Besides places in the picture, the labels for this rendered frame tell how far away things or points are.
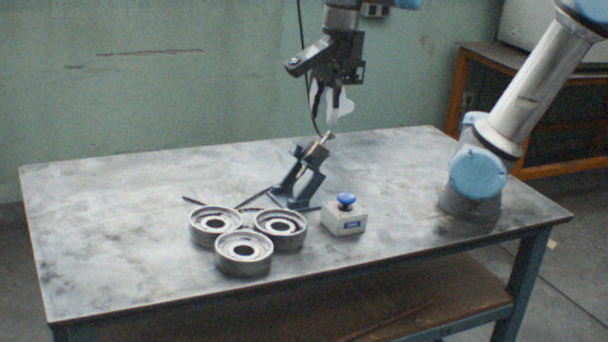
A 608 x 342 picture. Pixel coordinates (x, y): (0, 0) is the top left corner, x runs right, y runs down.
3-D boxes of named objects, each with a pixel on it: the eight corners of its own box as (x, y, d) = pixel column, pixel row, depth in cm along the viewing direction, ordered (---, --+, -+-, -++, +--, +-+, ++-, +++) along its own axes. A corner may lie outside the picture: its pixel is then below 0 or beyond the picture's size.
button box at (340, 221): (335, 237, 128) (339, 217, 126) (319, 220, 133) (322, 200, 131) (370, 232, 131) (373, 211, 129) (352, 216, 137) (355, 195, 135)
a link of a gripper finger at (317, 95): (332, 117, 140) (344, 83, 134) (310, 119, 137) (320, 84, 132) (326, 108, 142) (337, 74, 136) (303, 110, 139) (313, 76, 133)
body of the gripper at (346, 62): (363, 87, 132) (370, 31, 126) (328, 90, 127) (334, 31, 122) (344, 77, 137) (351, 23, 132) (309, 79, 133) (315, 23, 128)
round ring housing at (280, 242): (307, 229, 130) (310, 212, 128) (303, 256, 120) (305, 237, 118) (256, 222, 130) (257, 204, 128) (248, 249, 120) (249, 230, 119)
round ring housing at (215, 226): (236, 254, 118) (237, 236, 117) (181, 245, 119) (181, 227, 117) (246, 227, 128) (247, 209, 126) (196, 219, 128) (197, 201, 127)
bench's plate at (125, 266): (48, 332, 95) (47, 322, 94) (18, 173, 142) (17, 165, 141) (572, 221, 149) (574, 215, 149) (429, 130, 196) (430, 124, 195)
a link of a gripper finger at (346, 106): (358, 129, 132) (356, 85, 130) (333, 132, 129) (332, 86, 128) (350, 128, 135) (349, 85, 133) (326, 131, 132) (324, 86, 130)
